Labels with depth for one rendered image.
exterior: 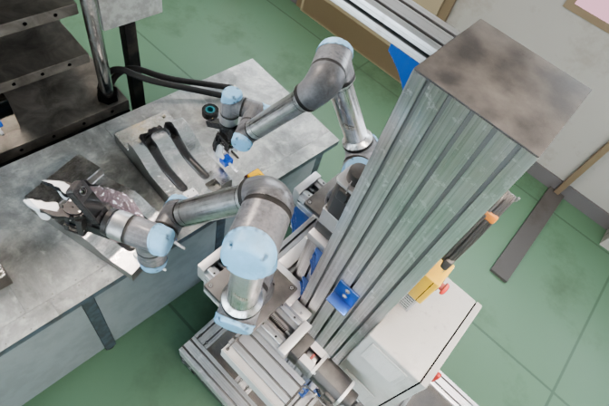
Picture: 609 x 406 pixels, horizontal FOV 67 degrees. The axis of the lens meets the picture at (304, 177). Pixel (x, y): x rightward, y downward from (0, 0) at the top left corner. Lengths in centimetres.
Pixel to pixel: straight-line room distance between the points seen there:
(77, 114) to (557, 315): 298
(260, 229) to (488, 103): 49
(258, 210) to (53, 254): 115
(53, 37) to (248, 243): 166
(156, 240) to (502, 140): 80
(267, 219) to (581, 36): 275
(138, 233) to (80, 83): 144
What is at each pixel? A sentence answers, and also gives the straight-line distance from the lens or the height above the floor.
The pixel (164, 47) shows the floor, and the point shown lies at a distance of 392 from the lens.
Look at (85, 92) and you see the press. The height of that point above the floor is 78.
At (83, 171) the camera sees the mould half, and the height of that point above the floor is 91.
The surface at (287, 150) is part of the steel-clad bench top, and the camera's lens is 223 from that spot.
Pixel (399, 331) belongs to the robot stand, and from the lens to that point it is 145.
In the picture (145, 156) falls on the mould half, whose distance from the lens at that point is 202.
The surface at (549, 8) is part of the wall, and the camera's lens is 342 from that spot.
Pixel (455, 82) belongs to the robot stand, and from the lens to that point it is 84.
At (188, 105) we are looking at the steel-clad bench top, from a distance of 237.
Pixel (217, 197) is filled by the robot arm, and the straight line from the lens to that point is 116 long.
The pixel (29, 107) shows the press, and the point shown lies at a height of 78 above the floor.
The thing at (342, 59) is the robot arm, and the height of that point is 162.
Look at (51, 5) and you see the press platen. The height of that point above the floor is 129.
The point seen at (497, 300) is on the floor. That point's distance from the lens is 321.
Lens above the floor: 251
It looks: 53 degrees down
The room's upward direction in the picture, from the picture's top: 18 degrees clockwise
